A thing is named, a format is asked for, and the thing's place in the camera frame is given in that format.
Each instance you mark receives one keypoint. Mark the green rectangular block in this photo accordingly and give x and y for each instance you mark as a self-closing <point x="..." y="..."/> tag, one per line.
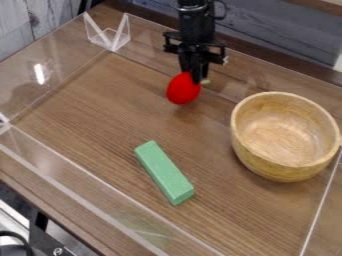
<point x="165" y="173"/>

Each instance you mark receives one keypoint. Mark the black table leg bracket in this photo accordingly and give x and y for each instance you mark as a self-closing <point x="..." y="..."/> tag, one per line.
<point x="41" y="240"/>

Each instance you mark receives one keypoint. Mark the red toy strawberry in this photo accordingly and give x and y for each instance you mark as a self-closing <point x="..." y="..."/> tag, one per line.
<point x="182" y="90"/>

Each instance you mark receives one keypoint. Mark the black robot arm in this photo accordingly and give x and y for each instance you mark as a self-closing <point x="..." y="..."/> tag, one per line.
<point x="193" y="42"/>

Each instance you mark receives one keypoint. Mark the clear acrylic tray wall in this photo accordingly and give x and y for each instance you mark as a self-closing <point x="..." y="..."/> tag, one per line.
<point x="106" y="218"/>

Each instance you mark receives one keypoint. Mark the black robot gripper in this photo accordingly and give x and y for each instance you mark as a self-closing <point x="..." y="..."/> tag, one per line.
<point x="193" y="41"/>

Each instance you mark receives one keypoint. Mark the wooden bowl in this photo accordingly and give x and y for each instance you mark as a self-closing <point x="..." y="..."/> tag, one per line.
<point x="285" y="136"/>

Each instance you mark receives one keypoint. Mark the clear acrylic corner bracket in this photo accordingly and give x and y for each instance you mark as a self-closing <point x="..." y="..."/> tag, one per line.
<point x="109" y="38"/>

